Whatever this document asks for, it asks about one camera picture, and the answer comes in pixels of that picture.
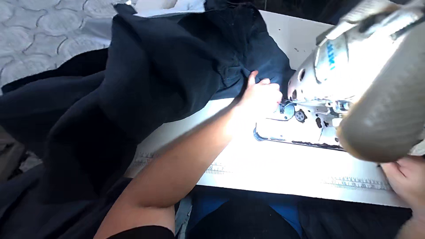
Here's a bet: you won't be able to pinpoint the person's legs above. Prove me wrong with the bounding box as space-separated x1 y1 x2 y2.
187 185 412 239

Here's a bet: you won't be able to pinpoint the person's left forearm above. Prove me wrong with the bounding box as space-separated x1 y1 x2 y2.
94 100 266 239

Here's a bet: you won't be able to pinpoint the white sewing machine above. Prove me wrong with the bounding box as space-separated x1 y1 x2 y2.
253 0 425 156

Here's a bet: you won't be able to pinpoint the person's left hand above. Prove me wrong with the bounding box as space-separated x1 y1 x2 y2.
237 70 283 117

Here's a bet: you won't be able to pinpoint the grey fabric strip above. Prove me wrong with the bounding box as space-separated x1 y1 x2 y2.
174 195 193 239

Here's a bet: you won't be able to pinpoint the dark fabric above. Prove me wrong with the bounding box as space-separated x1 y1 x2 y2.
0 163 132 239

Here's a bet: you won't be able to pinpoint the person's body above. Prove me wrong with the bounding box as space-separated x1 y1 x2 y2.
186 199 301 239

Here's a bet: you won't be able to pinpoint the beige rounded lamp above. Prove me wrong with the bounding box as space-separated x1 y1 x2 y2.
337 21 425 163

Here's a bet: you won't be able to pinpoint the white fabric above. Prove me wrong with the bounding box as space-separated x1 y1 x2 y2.
124 0 207 18

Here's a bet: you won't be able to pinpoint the person's right hand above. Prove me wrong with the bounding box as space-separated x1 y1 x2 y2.
380 156 425 213

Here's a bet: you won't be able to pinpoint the person's right forearm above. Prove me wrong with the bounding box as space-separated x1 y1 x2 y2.
396 208 425 239

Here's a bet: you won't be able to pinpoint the black garment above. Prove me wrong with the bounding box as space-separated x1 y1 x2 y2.
0 3 296 204

